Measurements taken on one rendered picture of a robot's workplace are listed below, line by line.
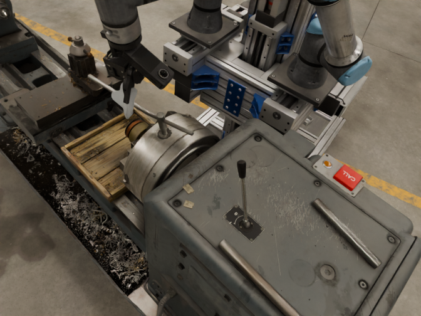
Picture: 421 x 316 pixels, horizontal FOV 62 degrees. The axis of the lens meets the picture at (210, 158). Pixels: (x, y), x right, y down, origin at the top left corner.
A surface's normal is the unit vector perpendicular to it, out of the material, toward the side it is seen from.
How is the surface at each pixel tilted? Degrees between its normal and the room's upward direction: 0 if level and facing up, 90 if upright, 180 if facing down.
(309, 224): 0
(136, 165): 56
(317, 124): 0
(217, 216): 0
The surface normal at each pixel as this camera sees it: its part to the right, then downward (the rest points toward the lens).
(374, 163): 0.11, -0.61
